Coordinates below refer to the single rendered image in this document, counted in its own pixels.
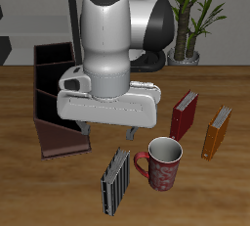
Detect red book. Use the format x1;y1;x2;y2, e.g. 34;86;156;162
169;89;199;143

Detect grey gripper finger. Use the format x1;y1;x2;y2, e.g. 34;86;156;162
77;120;91;136
125;125;140;141

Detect black striped book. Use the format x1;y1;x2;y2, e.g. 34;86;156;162
100;147;131;217

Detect red patterned mug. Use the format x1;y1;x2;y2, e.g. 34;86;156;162
133;136;184;192

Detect green pot plant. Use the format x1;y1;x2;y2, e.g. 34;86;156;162
166;0;230;67

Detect orange book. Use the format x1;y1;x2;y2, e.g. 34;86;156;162
200;105;233;161

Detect dark brown desk caddy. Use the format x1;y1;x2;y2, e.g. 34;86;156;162
32;42;93;161

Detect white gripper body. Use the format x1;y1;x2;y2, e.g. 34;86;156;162
56;80;162;129

